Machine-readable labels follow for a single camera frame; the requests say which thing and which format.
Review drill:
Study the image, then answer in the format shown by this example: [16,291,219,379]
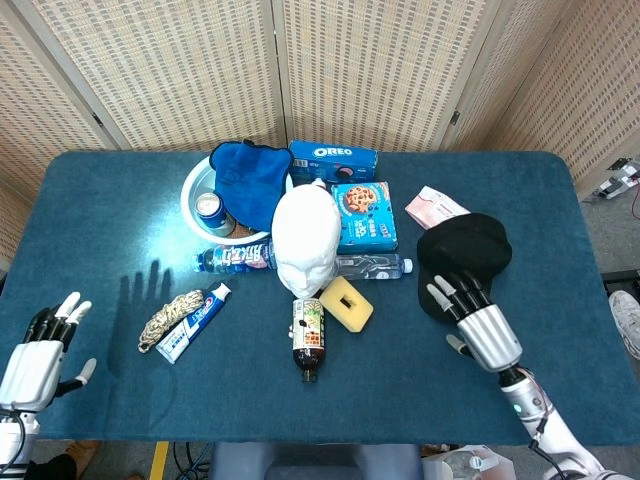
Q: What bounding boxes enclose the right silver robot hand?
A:
[425,269,524,374]

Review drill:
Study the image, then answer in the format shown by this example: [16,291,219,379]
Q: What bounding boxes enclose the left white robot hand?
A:
[0,291,98,412]

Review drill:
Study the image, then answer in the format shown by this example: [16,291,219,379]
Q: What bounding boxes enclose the black baseball cap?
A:
[416,211,514,327]

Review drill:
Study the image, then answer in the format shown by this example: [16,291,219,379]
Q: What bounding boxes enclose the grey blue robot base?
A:
[208,441,424,480]

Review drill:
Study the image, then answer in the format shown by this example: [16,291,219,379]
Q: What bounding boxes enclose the clear water bottle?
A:
[335,252,415,282]

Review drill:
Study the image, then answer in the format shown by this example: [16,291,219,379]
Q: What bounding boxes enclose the brown shoe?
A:
[63,439,102,470]

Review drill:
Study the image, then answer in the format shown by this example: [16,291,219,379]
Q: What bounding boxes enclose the teal tablecloth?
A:
[0,150,614,447]

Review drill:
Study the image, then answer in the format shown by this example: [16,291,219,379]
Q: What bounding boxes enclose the pink wet wipes pack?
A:
[403,185,472,232]

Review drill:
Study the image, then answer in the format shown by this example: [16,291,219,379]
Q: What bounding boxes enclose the white sneaker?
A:
[607,290,640,361]

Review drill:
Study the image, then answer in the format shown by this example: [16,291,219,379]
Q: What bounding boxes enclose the yellow sponge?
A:
[318,275,376,327]

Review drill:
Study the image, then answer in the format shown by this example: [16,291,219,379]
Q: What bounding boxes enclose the black stand foot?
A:
[601,268,640,292]

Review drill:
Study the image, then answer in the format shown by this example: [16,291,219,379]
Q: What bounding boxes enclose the blue white toothpaste tube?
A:
[155,280,233,366]

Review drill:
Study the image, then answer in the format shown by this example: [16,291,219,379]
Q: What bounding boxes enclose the blue chocolate chip cookie box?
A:
[329,180,401,255]

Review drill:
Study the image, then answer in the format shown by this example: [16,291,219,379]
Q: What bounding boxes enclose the brown tea bottle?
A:
[286,296,329,384]

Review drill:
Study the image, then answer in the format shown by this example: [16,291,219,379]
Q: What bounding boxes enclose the white power strip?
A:
[596,156,640,200]

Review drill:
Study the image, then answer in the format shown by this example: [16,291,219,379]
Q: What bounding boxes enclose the white foam mannequin head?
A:
[270,182,343,299]

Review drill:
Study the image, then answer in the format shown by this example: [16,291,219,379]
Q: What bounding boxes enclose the blue label drink bottle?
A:
[193,238,278,276]

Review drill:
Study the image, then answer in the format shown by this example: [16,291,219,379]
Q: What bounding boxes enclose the white plastic basin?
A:
[180,154,274,243]

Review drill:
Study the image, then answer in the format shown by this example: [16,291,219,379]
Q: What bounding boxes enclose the blue Oreo box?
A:
[287,139,380,188]

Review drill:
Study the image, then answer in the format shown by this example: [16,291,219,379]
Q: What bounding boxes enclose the blue soda can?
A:
[194,191,237,237]

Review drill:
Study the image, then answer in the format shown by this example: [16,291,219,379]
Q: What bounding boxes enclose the blue cloth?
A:
[208,140,296,233]

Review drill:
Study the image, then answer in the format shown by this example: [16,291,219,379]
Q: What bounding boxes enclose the woven folding screen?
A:
[0,0,640,189]

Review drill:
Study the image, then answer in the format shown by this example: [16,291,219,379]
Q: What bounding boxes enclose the braided rope bundle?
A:
[137,289,206,355]

